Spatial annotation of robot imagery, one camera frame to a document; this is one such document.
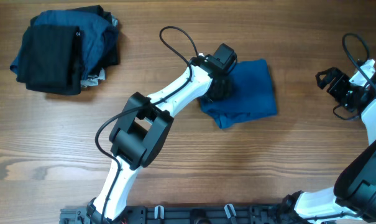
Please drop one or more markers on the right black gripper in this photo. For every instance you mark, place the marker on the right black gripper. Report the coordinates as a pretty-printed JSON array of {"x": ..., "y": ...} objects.
[{"x": 335, "y": 89}]

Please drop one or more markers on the blue polo shirt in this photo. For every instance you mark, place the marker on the blue polo shirt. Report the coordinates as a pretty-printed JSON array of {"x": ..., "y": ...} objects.
[{"x": 252, "y": 97}]

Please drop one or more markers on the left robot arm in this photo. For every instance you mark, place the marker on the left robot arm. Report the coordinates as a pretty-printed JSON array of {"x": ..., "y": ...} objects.
[{"x": 142, "y": 127}]

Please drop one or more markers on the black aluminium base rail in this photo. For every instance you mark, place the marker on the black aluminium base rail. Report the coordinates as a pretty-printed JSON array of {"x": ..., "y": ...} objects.
[{"x": 254, "y": 214}]

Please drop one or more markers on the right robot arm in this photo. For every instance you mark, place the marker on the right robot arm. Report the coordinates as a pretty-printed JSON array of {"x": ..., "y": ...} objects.
[{"x": 353, "y": 196}]

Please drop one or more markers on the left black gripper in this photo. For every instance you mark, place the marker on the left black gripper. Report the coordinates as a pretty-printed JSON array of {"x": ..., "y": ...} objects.
[{"x": 225, "y": 88}]

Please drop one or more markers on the navy blue folded garment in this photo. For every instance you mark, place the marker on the navy blue folded garment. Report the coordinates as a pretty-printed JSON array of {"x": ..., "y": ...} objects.
[{"x": 63, "y": 46}]

